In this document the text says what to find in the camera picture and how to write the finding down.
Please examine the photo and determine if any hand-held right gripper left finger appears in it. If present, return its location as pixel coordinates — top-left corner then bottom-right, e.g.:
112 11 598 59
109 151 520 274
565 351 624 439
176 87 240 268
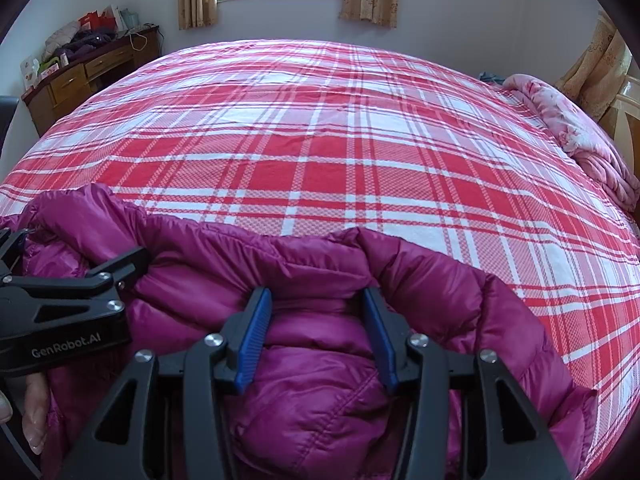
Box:
60 287 273 480

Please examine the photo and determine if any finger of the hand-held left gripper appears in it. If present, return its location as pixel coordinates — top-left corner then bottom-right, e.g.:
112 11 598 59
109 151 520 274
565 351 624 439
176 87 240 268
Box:
0 246 152 342
0 227 36 281

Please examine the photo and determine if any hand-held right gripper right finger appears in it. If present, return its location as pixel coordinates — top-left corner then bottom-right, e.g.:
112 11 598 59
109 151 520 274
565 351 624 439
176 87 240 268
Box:
361 287 573 480

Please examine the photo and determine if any magenta puffer jacket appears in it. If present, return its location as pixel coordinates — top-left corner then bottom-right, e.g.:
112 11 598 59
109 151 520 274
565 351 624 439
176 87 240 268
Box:
0 183 598 480

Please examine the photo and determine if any pile of clothes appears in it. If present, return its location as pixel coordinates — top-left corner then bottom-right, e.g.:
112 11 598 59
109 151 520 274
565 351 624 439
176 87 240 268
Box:
42 21 118 61

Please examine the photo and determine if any person's left hand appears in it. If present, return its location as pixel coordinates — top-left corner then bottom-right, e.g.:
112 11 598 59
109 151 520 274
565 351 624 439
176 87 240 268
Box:
0 371 51 456

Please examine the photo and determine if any brown wooden desk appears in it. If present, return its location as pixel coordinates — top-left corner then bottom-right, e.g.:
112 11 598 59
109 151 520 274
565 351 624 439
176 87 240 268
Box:
21 25 162 137

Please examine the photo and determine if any bed with red plaid sheet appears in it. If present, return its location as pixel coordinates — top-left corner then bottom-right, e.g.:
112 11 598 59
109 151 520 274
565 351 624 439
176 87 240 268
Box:
0 39 640 471

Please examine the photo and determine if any red paper bag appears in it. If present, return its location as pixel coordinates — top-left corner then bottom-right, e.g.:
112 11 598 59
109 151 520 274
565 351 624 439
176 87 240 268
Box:
77 10 116 31

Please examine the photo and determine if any pink folded quilt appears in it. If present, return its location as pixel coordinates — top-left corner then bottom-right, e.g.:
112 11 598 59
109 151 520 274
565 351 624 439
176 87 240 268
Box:
502 74 640 216

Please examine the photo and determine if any wooden headboard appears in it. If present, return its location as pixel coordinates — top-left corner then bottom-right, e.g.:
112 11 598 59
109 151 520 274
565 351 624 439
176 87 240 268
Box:
597 72 640 148

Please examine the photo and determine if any yellow side curtain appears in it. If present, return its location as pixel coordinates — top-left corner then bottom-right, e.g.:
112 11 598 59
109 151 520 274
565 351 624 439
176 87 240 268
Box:
555 10 631 121

